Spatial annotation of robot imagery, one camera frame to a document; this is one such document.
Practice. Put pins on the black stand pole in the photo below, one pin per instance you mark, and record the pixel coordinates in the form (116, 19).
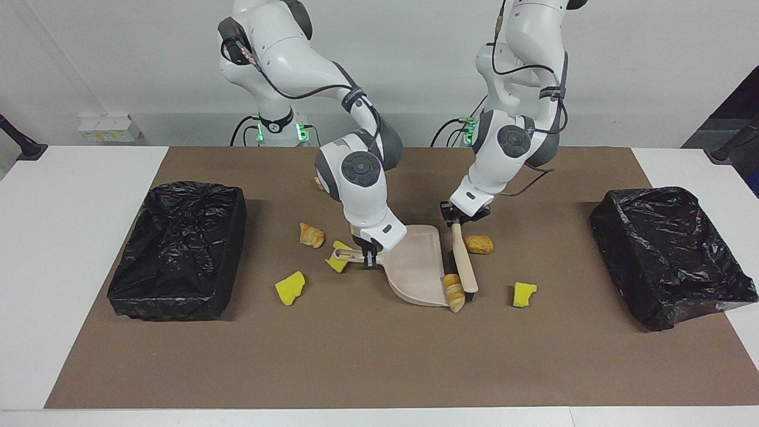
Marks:
(21, 142)
(732, 142)

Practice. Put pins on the notched yellow sponge piece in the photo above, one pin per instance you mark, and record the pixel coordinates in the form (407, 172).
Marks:
(339, 265)

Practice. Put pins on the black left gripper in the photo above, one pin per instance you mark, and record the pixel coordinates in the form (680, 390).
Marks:
(459, 214)

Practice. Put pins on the yellow sponge with green side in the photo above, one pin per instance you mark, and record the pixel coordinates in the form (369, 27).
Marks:
(523, 294)

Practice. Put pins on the beige hand brush black bristles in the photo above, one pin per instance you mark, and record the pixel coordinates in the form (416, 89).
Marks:
(463, 261)

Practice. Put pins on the brown table mat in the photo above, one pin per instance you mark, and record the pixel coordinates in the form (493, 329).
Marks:
(379, 367)

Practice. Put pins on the orange striped bread roll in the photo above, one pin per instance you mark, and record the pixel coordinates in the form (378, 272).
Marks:
(455, 293)

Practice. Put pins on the dark background panel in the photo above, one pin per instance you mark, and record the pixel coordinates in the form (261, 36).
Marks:
(741, 101)

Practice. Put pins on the pale yellow pastry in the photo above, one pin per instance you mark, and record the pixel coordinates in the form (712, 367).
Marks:
(318, 181)

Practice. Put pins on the golden croissant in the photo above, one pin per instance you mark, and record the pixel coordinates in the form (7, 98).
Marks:
(311, 235)

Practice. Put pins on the beige plastic dustpan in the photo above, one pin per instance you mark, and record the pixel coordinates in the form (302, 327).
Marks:
(415, 267)

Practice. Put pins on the bin with black trash bag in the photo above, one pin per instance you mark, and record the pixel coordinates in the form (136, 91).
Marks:
(670, 255)
(178, 249)

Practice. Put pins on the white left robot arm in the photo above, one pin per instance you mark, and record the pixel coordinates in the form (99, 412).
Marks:
(504, 160)

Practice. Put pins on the white wall socket box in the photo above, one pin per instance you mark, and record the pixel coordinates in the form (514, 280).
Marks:
(109, 127)

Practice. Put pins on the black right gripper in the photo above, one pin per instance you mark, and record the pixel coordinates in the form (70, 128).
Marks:
(364, 245)

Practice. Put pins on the brown oval bread roll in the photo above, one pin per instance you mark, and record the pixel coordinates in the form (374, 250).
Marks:
(479, 244)

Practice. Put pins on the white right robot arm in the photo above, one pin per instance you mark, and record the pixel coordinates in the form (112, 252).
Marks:
(362, 196)

